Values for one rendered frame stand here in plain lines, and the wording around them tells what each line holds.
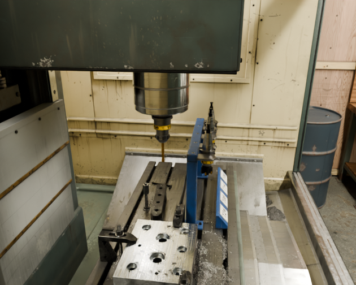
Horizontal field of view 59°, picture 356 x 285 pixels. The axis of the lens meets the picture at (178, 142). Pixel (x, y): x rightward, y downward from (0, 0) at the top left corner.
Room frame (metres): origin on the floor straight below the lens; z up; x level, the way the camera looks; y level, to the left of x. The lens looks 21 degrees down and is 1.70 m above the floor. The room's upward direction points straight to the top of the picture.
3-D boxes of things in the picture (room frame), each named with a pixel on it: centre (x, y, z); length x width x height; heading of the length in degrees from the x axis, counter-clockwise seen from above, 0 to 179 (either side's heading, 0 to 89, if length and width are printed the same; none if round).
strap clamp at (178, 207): (1.02, 0.00, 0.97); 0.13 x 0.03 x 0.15; 172
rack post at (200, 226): (1.09, -0.05, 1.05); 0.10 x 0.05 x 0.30; 82
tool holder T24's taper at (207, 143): (1.14, -0.12, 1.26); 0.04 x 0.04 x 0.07
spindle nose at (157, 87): (0.88, 0.05, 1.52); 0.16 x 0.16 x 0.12
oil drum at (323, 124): (2.84, -1.20, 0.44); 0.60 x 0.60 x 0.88
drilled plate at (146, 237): (0.85, 0.06, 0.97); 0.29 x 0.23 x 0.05; 172
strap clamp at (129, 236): (0.89, 0.21, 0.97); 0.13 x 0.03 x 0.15; 82
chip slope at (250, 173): (1.52, -0.05, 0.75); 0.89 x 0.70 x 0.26; 82
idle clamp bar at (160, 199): (1.20, 0.08, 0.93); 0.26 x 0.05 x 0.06; 177
